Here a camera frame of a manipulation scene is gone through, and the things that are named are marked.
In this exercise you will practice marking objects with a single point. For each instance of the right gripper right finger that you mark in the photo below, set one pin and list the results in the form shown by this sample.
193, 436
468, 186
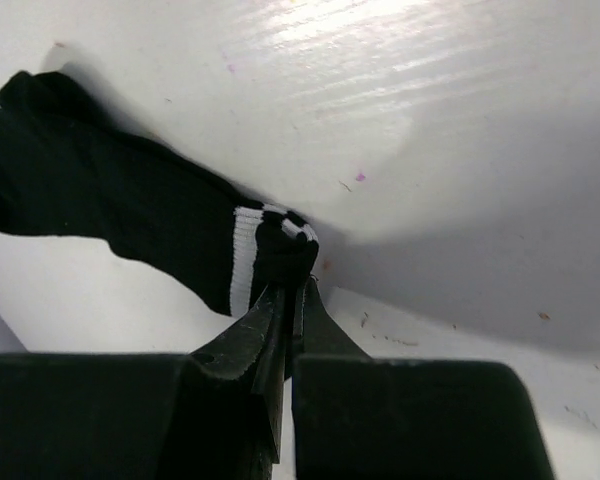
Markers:
319, 347

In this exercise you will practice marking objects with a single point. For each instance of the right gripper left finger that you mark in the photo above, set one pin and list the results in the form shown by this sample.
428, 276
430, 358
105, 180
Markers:
244, 371

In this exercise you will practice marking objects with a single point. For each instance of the black sock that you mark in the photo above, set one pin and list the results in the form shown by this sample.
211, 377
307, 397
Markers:
67, 170

